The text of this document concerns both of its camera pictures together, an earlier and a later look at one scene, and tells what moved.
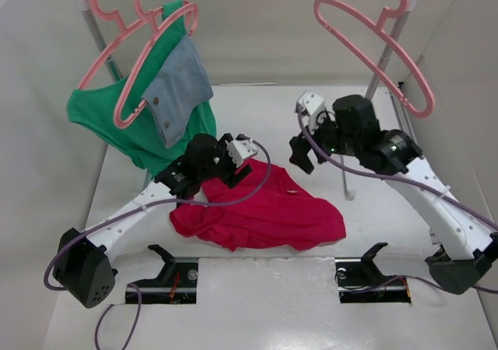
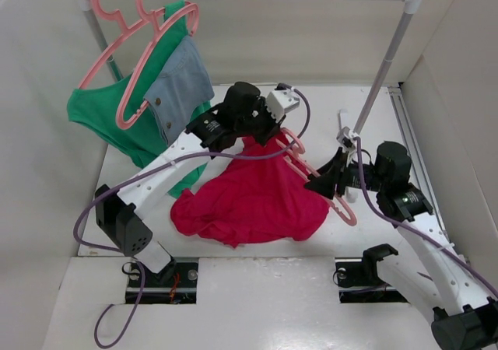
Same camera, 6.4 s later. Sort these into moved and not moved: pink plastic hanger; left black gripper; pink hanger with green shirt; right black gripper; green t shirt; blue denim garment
Moved: right black gripper; pink plastic hanger; left black gripper
Not moved: green t shirt; pink hanger with green shirt; blue denim garment
